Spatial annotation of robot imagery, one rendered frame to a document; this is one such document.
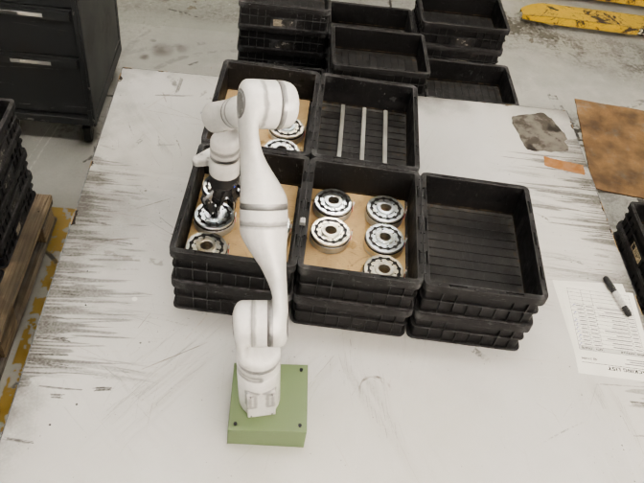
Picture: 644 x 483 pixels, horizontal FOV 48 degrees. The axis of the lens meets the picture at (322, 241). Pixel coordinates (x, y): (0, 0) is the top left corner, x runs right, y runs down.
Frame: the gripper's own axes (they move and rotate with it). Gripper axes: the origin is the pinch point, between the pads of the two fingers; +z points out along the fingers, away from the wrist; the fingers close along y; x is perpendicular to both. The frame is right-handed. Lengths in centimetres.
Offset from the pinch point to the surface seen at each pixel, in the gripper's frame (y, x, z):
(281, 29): 119, 94, 37
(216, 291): -16.4, -15.7, 5.0
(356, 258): 15.8, -32.8, 2.3
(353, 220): 25.3, -23.5, 2.4
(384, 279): 8.2, -46.3, -7.6
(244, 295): -12.0, -21.2, 5.1
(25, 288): -26, 77, 83
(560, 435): 20, -96, 15
